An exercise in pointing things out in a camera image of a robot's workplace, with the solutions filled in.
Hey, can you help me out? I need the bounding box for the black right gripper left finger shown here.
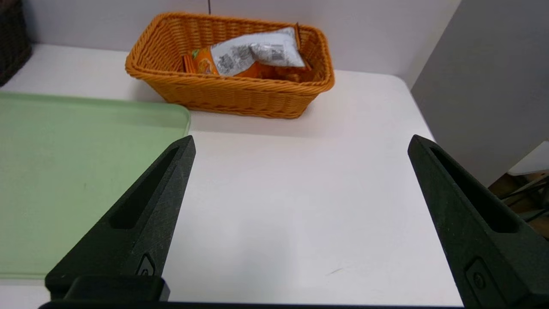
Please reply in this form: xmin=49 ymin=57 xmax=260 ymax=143
xmin=45 ymin=135 xmax=196 ymax=301

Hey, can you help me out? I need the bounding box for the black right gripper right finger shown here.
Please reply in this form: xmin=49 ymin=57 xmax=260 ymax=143
xmin=407 ymin=134 xmax=549 ymax=308

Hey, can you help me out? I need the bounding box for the orange and silver snack bag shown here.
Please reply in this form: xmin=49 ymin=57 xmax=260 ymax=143
xmin=182 ymin=22 xmax=313 ymax=82

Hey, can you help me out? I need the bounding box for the orange wicker basket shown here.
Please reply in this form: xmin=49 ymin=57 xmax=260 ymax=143
xmin=125 ymin=12 xmax=335 ymax=119

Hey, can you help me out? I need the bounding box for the dark brown wicker basket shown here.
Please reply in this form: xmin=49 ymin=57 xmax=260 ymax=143
xmin=0 ymin=0 xmax=33 ymax=86

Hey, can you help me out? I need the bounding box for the light green plastic tray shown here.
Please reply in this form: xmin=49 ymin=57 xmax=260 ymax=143
xmin=0 ymin=91 xmax=191 ymax=279

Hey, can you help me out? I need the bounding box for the white board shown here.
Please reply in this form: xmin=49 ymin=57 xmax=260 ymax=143
xmin=508 ymin=141 xmax=549 ymax=176

